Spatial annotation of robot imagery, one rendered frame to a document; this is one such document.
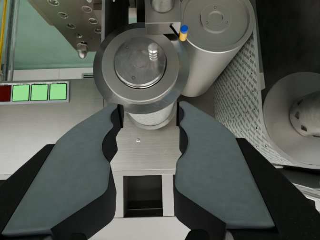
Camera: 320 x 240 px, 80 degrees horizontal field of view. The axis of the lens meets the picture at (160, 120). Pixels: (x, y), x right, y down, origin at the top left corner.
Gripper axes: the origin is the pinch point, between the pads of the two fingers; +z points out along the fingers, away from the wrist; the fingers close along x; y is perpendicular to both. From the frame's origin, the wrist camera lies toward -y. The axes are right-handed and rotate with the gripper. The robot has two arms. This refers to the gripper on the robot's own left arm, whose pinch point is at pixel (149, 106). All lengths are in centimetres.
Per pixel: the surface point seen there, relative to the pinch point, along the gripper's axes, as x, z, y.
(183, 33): 3.9, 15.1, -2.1
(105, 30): -7.8, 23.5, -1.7
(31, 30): -144, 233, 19
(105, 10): -7.8, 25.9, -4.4
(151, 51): -0.2, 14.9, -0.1
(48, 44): -142, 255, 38
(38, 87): -38, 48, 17
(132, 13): -8, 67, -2
